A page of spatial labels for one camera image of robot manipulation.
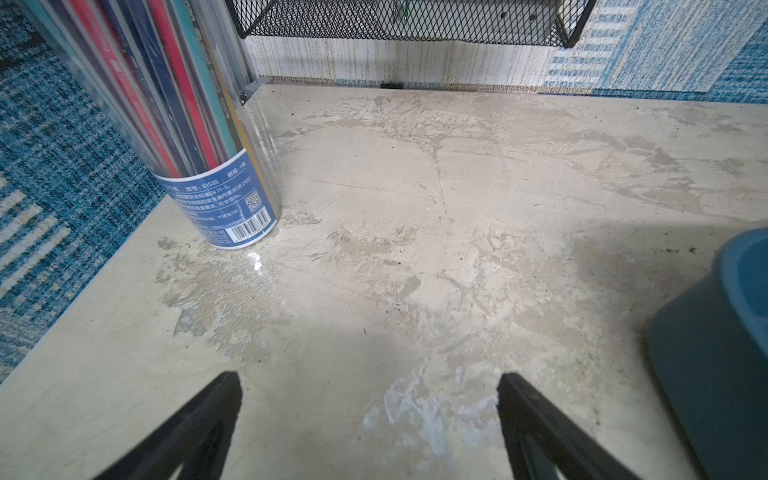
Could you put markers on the clear tube of coloured pencils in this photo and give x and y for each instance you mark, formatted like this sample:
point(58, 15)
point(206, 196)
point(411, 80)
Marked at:
point(171, 80)

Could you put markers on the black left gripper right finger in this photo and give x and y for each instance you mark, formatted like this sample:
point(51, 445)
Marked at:
point(543, 443)

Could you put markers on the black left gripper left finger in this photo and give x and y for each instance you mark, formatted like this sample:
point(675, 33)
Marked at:
point(193, 443)

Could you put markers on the teal plastic storage box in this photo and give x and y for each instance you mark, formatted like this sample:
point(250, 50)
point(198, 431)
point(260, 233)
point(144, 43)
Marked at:
point(708, 350)

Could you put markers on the black mesh shelf rack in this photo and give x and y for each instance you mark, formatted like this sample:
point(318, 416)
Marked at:
point(550, 23)

